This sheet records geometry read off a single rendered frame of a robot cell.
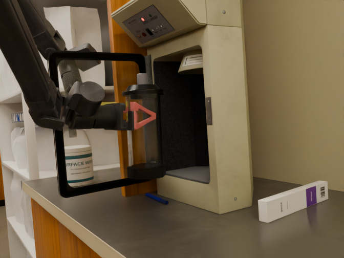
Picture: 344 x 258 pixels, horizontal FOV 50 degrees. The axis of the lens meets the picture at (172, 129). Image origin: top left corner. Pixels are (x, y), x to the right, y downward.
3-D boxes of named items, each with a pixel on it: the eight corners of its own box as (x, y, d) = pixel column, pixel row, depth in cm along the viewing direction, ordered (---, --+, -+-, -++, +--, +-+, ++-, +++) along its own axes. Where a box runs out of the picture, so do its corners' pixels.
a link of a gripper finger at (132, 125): (145, 103, 98) (112, 103, 93) (159, 102, 92) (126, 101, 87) (146, 129, 98) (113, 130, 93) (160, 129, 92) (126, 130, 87)
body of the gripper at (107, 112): (109, 104, 97) (82, 104, 93) (127, 102, 89) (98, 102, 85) (110, 129, 97) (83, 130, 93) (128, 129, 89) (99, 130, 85)
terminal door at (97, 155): (153, 180, 118) (144, 54, 116) (60, 199, 100) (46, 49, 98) (152, 179, 118) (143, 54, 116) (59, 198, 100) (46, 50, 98)
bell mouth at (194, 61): (213, 73, 120) (212, 57, 120) (252, 66, 105) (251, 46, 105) (166, 74, 111) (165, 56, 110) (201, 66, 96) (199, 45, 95)
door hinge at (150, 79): (155, 177, 120) (147, 56, 118) (159, 178, 117) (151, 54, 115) (151, 178, 119) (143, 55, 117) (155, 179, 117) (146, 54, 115)
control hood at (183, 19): (146, 48, 118) (144, 16, 117) (208, 24, 90) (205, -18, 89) (112, 47, 112) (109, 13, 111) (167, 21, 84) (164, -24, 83)
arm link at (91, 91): (41, 97, 88) (36, 125, 83) (52, 64, 80) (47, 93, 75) (91, 109, 93) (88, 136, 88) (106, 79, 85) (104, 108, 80)
